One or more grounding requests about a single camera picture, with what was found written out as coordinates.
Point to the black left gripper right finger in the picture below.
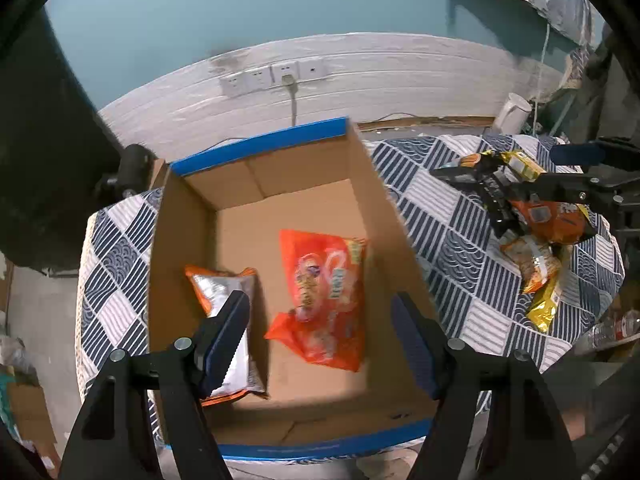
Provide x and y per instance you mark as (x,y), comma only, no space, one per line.
(525,437)

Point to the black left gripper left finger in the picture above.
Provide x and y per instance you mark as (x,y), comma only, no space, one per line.
(112,437)

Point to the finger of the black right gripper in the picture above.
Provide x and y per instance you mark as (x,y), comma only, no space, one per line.
(550,186)
(595,154)

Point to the large orange chip bag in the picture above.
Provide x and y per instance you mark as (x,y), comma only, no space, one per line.
(556,223)

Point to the small orange noodle snack bag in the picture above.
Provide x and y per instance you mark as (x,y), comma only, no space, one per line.
(535,260)

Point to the long yellow snack bag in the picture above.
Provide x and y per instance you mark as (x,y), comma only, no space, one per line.
(546,301)

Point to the yellow gold snack bag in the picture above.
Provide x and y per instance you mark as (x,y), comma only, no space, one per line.
(525,167)

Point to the black snack bag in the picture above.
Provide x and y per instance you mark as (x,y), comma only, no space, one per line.
(481,173)

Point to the white electric kettle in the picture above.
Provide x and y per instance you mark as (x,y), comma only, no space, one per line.
(513,115)

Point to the blue white patterned tablecloth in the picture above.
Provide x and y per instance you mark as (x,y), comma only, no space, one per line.
(475,290)

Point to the silver orange snack bag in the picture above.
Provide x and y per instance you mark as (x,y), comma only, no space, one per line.
(212,288)

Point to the plastic water bottle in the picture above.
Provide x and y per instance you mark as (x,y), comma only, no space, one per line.
(609,334)

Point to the red orange snack bag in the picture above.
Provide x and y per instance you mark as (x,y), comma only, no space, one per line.
(324,273)

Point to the cardboard box with blue rim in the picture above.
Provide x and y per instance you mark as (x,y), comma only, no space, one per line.
(304,212)

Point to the black cabinet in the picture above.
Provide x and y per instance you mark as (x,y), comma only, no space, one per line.
(55,154)

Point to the white wall socket strip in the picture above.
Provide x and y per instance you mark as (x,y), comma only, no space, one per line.
(273,75)

